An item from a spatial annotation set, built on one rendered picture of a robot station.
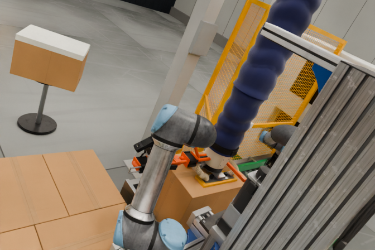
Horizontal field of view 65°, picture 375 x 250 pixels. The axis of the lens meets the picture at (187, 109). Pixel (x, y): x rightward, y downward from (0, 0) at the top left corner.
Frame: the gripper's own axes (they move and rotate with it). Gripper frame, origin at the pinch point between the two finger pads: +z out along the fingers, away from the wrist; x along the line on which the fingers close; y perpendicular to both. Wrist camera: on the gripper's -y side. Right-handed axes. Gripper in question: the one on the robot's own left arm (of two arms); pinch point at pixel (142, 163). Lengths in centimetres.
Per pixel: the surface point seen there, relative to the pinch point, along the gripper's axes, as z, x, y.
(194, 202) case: 17.6, -19.7, 33.8
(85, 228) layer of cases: 54, 6, -17
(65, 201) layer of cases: 54, 29, -22
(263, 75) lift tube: -66, -7, 52
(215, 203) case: 24, -20, 56
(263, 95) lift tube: -55, -10, 59
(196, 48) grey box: -45, 92, 89
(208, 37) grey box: -57, 92, 97
